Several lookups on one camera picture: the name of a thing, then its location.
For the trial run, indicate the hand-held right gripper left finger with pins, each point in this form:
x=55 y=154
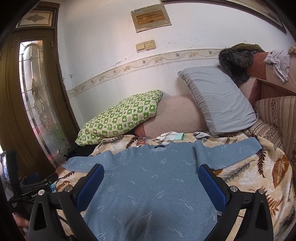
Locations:
x=92 y=185

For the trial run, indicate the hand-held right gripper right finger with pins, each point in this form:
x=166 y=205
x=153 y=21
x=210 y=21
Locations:
x=210 y=185

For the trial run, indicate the person's left hand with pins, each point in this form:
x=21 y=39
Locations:
x=22 y=224

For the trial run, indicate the blue striped towel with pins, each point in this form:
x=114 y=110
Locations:
x=52 y=187

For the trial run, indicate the black cloth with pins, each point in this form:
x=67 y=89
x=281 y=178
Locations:
x=81 y=150

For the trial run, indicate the leaf printed blanket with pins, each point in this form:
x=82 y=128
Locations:
x=249 y=171

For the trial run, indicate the grey sock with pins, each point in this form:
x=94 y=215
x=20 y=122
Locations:
x=200 y=135

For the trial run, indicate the mint green box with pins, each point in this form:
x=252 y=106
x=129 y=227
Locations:
x=179 y=136

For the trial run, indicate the white gloves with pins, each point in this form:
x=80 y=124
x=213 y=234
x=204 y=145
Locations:
x=167 y=136

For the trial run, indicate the small printed card packet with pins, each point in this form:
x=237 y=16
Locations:
x=141 y=141

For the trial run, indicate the green checked pillow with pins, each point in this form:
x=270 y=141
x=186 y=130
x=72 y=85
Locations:
x=120 y=118

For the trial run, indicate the grey pillow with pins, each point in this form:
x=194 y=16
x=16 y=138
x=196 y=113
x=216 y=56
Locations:
x=219 y=99

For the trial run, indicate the wooden glass panel door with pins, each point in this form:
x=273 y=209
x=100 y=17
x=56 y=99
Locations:
x=34 y=92

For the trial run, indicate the dark fur hat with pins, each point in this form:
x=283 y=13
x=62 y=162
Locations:
x=233 y=60

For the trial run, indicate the grey crumpled cloth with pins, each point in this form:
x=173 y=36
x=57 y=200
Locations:
x=279 y=62

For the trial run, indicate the beige wall switch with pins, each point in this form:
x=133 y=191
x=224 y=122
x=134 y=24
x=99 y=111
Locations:
x=149 y=45
x=140 y=47

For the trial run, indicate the wall electrical panel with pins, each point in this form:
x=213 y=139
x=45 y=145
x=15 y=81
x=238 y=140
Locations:
x=150 y=17

